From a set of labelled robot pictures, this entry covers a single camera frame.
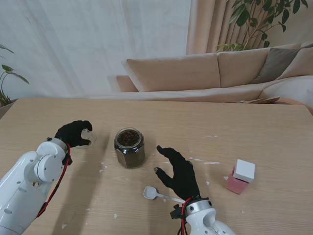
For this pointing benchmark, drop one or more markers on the white square jar cap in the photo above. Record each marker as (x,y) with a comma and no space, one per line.
(244,170)

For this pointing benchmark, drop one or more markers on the brown cardboard piece on sofa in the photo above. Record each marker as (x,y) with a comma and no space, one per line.
(261,100)

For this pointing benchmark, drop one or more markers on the tall leafy green plant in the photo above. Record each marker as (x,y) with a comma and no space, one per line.
(244,17)

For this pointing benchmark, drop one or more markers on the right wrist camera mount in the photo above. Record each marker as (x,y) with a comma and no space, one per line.
(177,213)

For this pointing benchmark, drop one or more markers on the broad leaf green plant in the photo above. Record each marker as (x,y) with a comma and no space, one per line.
(7,69)

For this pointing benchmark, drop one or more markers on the glass jar of coffee beans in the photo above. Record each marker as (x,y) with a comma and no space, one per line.
(129,154)

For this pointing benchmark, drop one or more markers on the white sofa cushion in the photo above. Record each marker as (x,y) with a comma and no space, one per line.
(291,90)

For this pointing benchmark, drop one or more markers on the beige sofa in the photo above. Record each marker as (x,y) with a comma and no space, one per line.
(176,76)

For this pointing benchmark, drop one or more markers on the clear glass jar lid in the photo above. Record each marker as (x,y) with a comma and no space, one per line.
(88,137)

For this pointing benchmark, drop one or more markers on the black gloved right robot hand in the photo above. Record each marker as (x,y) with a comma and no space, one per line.
(181,176)

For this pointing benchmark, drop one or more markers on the gray sofa cushion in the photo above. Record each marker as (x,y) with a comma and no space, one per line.
(274,63)

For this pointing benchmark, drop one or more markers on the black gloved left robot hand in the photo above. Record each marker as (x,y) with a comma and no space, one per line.
(72,133)

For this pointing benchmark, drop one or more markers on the beige pleated curtain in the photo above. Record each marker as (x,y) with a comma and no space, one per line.
(210,27)

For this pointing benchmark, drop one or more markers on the gray planter box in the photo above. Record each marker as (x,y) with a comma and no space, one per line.
(6,109)

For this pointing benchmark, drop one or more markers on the white plastic spoon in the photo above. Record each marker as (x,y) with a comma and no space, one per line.
(150,192)

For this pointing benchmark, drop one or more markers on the white sheer curtain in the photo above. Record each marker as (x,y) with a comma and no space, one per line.
(85,44)

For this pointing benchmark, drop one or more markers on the pink square coffee jar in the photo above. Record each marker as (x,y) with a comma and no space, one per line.
(236,182)

